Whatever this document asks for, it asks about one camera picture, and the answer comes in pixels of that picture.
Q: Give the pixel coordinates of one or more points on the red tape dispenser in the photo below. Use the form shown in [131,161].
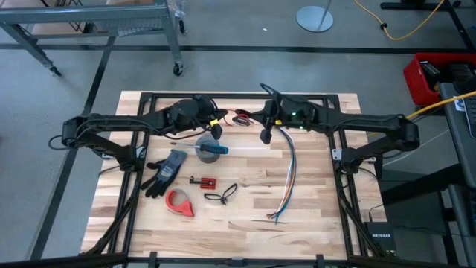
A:
[182,209]

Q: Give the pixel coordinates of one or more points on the round grey stand base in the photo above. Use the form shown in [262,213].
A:
[312,20]

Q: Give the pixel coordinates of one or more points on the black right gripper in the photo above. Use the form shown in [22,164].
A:
[294,115]

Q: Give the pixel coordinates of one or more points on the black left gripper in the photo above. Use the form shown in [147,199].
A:
[204,111]

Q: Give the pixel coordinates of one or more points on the grey duct tape roll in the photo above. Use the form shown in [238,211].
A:
[206,158]

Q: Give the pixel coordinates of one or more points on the black round labelled disc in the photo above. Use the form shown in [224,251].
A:
[241,122]

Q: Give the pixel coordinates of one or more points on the grey metal cart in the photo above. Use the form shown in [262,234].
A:
[111,13]

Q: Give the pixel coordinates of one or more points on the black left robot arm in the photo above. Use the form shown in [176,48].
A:
[111,124]

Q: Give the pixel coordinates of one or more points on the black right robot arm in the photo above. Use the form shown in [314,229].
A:
[372,126]

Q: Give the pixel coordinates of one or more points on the red black bit holder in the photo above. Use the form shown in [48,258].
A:
[208,183]

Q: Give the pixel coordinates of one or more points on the black metal table frame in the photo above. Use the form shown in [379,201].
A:
[238,96]

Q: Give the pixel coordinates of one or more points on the black network switch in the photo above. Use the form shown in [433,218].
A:
[381,238]

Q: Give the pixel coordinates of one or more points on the grey side desk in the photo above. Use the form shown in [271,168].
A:
[461,149]

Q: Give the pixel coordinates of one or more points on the red plastic bin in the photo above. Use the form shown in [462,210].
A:
[414,80]

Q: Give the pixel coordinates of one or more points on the black device in bin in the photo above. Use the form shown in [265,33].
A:
[430,74]

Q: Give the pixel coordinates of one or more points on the grey black work glove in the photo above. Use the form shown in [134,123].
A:
[165,175]

